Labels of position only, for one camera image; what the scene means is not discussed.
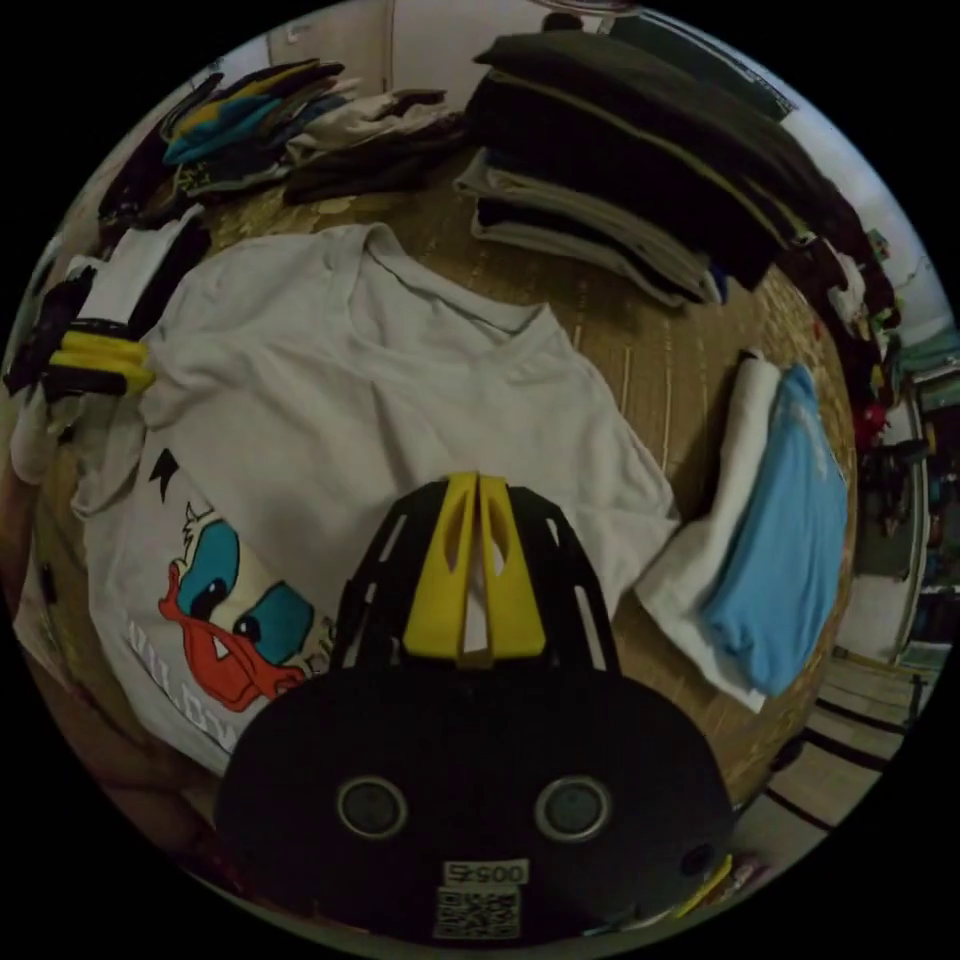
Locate pile of colourful clothes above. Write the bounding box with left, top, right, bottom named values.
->
left=97, top=58, right=472, bottom=220

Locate pile of dark folded clothes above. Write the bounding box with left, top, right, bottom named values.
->
left=453, top=29, right=864, bottom=310

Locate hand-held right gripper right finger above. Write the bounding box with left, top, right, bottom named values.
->
left=476, top=472, right=548, bottom=655

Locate beige duck print long sleeve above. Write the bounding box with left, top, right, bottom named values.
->
left=71, top=221, right=682, bottom=778

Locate pile of blue white clothes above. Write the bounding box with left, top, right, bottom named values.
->
left=633, top=348, right=854, bottom=715

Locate person's left hand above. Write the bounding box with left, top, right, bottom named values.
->
left=10, top=395, right=85, bottom=483

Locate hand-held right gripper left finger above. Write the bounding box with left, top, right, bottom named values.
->
left=402, top=471, right=481, bottom=655

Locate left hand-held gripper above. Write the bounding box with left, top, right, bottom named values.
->
left=2, top=262, right=157, bottom=400

